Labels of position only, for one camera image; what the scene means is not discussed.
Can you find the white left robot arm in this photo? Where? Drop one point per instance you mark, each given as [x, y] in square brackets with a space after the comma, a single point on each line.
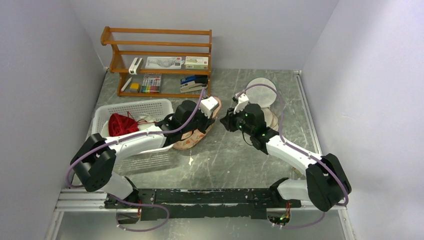
[95, 160]

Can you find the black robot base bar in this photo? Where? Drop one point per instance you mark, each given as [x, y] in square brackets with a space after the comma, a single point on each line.
[159, 203]

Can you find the white handheld device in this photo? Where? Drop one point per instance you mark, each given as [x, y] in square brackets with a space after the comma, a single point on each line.
[135, 66]

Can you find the yellow sticky note block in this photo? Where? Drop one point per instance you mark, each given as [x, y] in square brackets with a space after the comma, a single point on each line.
[134, 87]

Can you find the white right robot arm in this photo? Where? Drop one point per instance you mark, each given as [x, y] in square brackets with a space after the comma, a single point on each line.
[325, 184]

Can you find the white marker pen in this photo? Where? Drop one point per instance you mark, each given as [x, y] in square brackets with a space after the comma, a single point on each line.
[125, 85]

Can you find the coloured marker pen set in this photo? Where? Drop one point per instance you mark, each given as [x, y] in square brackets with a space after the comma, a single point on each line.
[151, 84]

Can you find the clear plastic package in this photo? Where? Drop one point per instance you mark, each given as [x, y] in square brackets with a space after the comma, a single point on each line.
[164, 62]

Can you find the white plastic basket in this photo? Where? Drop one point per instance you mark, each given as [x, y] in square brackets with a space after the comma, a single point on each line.
[155, 110]

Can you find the beige round laundry bag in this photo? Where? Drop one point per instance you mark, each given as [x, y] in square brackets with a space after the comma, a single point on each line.
[271, 119]

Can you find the blue black stapler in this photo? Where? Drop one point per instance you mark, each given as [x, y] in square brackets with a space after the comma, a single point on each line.
[193, 83]

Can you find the white bra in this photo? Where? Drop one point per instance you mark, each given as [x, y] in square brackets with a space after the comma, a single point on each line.
[145, 118]

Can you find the red bra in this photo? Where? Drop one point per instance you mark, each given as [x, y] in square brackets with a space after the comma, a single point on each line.
[122, 124]

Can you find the white round mesh laundry bag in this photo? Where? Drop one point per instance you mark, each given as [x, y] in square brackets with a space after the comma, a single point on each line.
[261, 95]

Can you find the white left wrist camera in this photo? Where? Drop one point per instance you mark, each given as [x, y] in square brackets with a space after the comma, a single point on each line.
[208, 106]

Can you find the floral peach laundry bag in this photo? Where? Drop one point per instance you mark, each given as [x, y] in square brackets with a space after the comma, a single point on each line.
[189, 141]

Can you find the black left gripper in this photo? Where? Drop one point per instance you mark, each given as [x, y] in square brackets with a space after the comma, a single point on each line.
[207, 122]

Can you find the white green box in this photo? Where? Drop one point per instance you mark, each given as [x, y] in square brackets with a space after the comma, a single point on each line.
[196, 63]

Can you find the orange wooden shelf rack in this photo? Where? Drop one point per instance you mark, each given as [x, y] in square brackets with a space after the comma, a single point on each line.
[129, 43]

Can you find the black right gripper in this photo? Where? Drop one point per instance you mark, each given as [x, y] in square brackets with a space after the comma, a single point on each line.
[228, 120]

